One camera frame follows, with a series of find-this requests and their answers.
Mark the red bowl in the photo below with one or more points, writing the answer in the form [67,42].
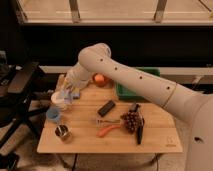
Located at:
[106,80]

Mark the metal can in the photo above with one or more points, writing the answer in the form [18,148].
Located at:
[62,132]

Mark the bunch of dark grapes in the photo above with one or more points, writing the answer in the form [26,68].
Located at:
[131,121]

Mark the light blue plastic cup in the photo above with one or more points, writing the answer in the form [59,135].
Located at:
[53,114]

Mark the blue sponge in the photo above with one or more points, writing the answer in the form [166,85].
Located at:
[75,94]

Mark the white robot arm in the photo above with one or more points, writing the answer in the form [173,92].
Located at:
[194,108]

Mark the orange fruit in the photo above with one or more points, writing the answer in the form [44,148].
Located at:
[99,78]

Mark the black rectangular block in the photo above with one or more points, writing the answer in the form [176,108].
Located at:
[106,108]

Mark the wooden folding table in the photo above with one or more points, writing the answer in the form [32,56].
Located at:
[159,133]

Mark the black handled knife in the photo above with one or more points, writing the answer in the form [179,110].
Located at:
[136,108]

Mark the green plastic tray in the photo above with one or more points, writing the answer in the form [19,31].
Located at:
[125,94]

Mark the small metal utensil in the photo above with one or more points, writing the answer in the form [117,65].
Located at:
[107,121]

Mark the white paper cup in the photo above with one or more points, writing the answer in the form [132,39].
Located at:
[58,101]

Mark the black office chair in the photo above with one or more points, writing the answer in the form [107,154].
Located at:
[17,90]

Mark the orange carrot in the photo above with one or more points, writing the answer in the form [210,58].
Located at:
[104,131]

